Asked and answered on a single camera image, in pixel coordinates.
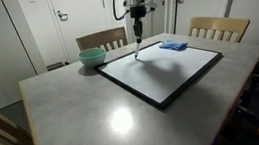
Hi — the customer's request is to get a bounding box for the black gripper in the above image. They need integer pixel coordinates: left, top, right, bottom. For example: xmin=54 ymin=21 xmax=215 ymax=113
xmin=129 ymin=5 xmax=151 ymax=45

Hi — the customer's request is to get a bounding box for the green capped white marker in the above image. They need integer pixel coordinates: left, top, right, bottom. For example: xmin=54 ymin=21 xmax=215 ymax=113
xmin=131 ymin=38 xmax=145 ymax=60

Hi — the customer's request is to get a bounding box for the black framed whiteboard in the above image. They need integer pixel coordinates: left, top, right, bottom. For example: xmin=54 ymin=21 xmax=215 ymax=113
xmin=91 ymin=32 xmax=230 ymax=119

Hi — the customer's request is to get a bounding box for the mint green bowl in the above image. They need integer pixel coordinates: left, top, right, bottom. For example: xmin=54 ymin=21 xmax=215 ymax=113
xmin=76 ymin=46 xmax=108 ymax=69

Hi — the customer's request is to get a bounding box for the blue cloth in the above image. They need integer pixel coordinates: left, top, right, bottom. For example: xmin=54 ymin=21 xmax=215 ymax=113
xmin=158 ymin=37 xmax=190 ymax=54

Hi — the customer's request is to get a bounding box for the dark brown slat-back chair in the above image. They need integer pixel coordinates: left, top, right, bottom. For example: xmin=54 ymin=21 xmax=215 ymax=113
xmin=74 ymin=26 xmax=129 ymax=55

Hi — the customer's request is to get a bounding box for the white door with lever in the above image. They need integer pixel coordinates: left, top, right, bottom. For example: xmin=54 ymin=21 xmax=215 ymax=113
xmin=46 ymin=0 xmax=112 ymax=66

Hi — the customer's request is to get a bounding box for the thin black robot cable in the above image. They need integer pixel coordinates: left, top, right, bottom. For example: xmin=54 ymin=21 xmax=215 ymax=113
xmin=111 ymin=0 xmax=131 ymax=22

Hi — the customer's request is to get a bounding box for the silver lever door handle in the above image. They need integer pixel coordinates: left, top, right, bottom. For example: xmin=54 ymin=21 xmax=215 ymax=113
xmin=56 ymin=8 xmax=70 ymax=22

